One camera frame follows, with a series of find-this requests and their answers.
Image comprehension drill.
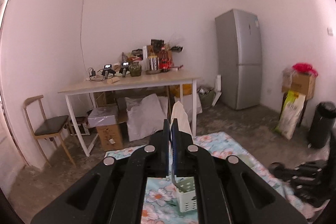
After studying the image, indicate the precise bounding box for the white rice paddle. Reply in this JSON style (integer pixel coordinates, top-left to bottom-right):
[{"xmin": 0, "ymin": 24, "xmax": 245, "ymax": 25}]
[{"xmin": 170, "ymin": 101, "xmax": 194, "ymax": 193}]

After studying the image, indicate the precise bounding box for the green plastic utensil basket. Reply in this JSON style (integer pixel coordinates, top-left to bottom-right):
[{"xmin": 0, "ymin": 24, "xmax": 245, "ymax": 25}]
[{"xmin": 175, "ymin": 177, "xmax": 197, "ymax": 213}]

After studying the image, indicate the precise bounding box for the floral blue tablecloth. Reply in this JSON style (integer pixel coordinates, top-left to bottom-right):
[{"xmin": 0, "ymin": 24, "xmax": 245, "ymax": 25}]
[{"xmin": 104, "ymin": 131, "xmax": 316, "ymax": 224}]

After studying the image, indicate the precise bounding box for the black trash bin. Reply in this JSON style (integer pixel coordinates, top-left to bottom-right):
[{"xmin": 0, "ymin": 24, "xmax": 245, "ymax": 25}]
[{"xmin": 307, "ymin": 101, "xmax": 335, "ymax": 149}]

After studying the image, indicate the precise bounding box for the cardboard box under table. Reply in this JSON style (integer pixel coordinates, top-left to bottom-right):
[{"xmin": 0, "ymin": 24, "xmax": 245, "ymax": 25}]
[{"xmin": 96, "ymin": 124, "xmax": 123, "ymax": 151}]

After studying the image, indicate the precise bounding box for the rice bag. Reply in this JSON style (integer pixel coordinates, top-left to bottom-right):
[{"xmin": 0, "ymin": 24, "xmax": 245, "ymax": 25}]
[{"xmin": 275, "ymin": 90, "xmax": 305, "ymax": 140}]

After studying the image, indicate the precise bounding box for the white pillow bag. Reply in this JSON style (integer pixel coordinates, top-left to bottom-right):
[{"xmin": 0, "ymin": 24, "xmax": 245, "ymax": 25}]
[{"xmin": 125, "ymin": 94, "xmax": 168, "ymax": 141}]

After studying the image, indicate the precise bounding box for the wooden chair black seat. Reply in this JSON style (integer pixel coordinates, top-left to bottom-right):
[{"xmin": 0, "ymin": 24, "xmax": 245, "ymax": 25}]
[{"xmin": 23, "ymin": 95, "xmax": 79, "ymax": 166}]

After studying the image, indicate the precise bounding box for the cardboard box with red bag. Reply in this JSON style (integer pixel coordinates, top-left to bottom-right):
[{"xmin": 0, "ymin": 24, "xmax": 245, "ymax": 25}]
[{"xmin": 281, "ymin": 63, "xmax": 318, "ymax": 100}]

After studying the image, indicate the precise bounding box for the green glass jar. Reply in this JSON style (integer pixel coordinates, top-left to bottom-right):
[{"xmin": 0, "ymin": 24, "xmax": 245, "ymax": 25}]
[{"xmin": 129, "ymin": 61, "xmax": 142, "ymax": 77}]

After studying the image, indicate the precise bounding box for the white side table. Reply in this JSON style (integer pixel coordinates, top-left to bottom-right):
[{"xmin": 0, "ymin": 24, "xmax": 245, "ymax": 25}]
[{"xmin": 57, "ymin": 70, "xmax": 201, "ymax": 158}]

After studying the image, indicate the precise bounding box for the grey refrigerator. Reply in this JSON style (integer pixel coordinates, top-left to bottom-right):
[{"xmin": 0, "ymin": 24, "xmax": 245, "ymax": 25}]
[{"xmin": 215, "ymin": 9, "xmax": 263, "ymax": 110}]

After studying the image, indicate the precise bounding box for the steel canister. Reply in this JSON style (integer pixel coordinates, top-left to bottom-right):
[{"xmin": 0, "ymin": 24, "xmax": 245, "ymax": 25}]
[{"xmin": 148, "ymin": 55, "xmax": 159, "ymax": 72}]

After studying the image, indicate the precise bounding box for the red oil bottle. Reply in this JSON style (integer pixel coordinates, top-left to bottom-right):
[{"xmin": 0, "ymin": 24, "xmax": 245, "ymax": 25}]
[{"xmin": 158, "ymin": 47, "xmax": 173, "ymax": 72}]

